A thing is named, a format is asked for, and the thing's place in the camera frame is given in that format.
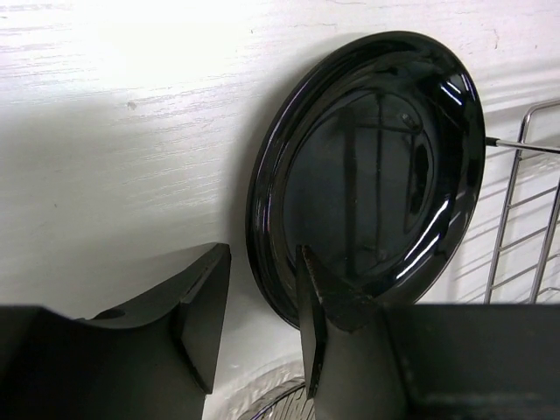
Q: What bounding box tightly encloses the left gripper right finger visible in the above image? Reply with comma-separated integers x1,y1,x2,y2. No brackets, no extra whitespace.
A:
297,247,559,419

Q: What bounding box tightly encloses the chrome wire dish rack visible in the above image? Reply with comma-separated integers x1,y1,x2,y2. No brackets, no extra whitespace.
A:
482,99,559,304

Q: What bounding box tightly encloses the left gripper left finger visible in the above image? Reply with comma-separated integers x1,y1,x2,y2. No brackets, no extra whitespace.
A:
1,243,231,419

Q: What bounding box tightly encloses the black round plate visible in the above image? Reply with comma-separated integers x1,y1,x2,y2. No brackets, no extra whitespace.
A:
245,31,486,327

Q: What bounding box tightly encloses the left clear glass plate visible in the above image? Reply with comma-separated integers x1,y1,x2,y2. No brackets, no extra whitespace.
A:
238,377,316,420

